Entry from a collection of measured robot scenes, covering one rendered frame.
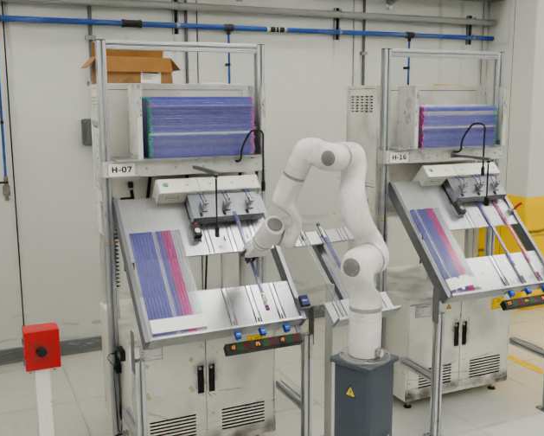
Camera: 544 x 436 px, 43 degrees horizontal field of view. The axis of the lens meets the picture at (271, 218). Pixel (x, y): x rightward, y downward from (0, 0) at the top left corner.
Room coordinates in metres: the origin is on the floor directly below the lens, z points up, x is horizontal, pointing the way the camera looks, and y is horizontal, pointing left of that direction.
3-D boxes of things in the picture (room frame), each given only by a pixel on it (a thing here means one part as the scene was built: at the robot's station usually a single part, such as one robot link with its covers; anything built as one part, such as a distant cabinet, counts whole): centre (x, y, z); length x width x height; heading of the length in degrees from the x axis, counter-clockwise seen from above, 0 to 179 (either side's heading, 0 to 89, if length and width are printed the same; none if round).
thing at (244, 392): (3.27, 0.43, 0.31); 0.70 x 0.65 x 0.62; 114
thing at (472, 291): (3.71, -0.98, 0.65); 1.01 x 0.73 x 1.29; 24
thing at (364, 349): (2.44, -0.34, 0.79); 0.19 x 0.19 x 0.18
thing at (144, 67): (3.41, 0.55, 1.82); 0.68 x 0.30 x 0.20; 114
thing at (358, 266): (2.41, -0.33, 1.00); 0.19 x 0.12 x 0.24; 146
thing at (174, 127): (3.18, 0.33, 1.52); 0.51 x 0.13 x 0.27; 114
